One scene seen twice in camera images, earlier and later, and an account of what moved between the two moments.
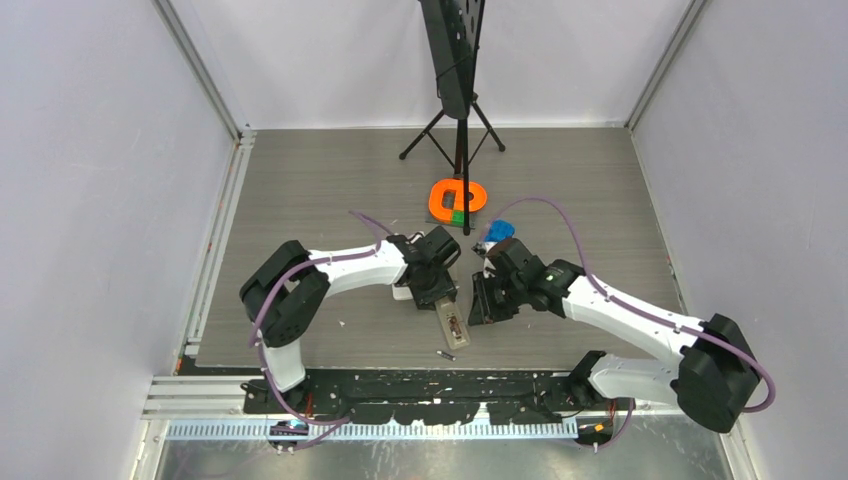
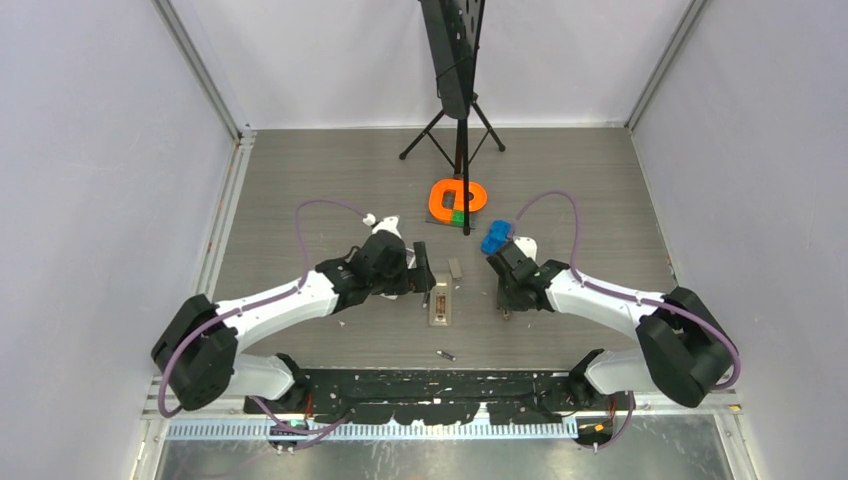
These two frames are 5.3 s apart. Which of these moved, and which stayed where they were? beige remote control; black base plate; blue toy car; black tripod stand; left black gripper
Moved: beige remote control; left black gripper
Stayed: black tripod stand; blue toy car; black base plate
